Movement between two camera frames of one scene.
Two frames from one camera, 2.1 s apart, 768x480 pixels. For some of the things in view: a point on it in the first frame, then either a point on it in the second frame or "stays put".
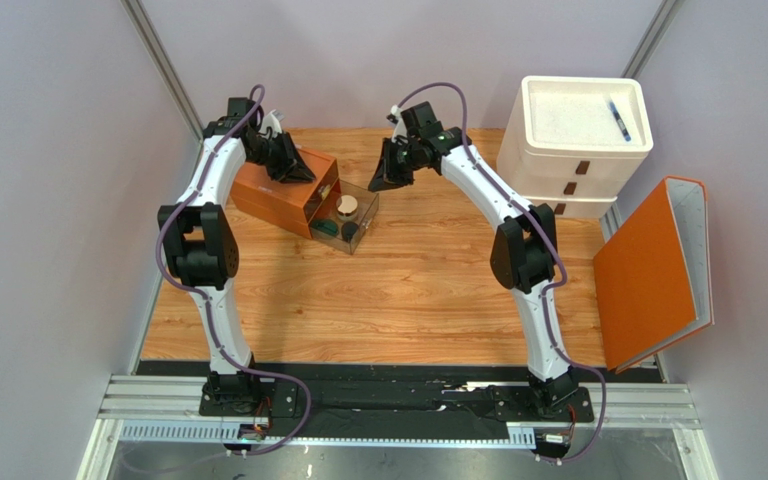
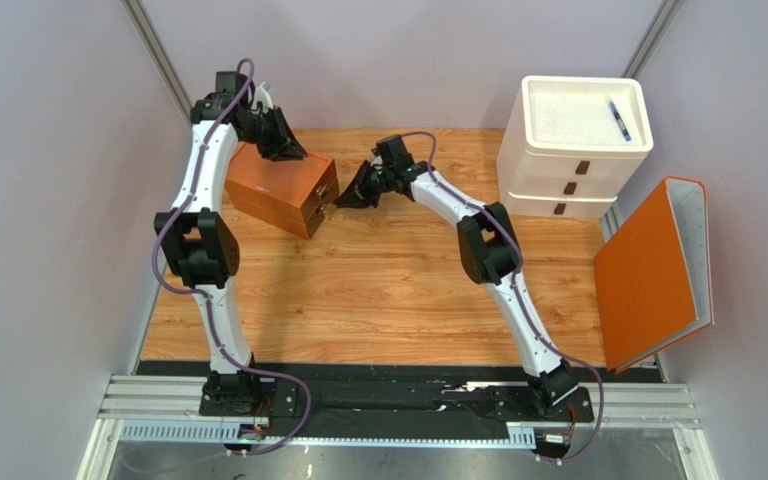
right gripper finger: x=405 y=173 -> x=372 y=199
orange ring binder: x=653 y=276 stays put
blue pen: x=622 y=127 stays put
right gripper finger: x=384 y=177 -> x=357 y=189
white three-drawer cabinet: x=574 y=142 stays put
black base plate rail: x=310 y=397 stays put
